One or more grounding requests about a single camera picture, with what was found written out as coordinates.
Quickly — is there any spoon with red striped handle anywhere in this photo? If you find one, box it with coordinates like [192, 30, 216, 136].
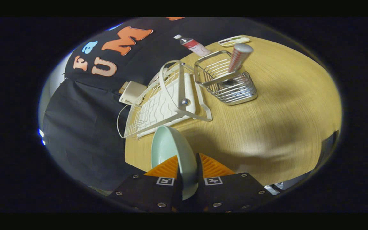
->
[219, 44, 254, 91]

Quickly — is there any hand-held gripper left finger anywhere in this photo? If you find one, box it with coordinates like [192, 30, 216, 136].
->
[107, 155, 183, 213]

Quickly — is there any light green plate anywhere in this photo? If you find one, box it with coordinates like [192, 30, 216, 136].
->
[151, 125, 199, 201]

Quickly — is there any clear bottle with red label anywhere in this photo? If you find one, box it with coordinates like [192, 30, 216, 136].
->
[174, 34, 211, 57]

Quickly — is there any white wire dish rack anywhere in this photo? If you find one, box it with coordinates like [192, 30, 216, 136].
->
[117, 60, 213, 139]

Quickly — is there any metal wire basket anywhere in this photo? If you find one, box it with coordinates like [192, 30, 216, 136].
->
[194, 50, 258, 106]

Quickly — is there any cream toaster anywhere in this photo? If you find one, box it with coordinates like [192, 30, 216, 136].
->
[119, 81, 147, 105]

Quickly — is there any white divided snack tray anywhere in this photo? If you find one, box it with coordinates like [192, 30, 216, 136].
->
[218, 36, 251, 47]

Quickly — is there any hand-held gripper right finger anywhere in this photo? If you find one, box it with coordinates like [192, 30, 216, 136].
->
[197, 153, 274, 213]

